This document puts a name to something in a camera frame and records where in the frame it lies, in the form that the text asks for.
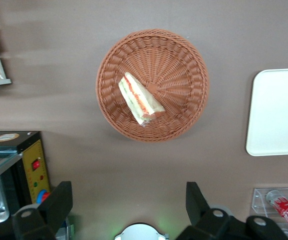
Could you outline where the clear acrylic bottle rack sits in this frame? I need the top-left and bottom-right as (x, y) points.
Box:
(251, 187), (288, 240)

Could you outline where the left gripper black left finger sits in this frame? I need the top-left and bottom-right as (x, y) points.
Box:
(12, 181), (74, 240)

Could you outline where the triangle sandwich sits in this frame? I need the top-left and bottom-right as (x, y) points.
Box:
(118, 71), (166, 126)

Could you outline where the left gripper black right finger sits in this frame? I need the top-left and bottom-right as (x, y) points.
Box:
(175, 181), (288, 240)

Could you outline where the red cola bottle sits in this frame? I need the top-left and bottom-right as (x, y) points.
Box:
(265, 189), (288, 236)

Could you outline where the large round brown wicker basket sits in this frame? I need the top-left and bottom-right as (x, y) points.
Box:
(95, 28), (210, 143)

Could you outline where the black food warmer yellow panel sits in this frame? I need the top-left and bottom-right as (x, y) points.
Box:
(0, 130), (52, 224)

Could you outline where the cream rectangular plastic tray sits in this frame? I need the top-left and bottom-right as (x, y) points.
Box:
(245, 67), (288, 157)

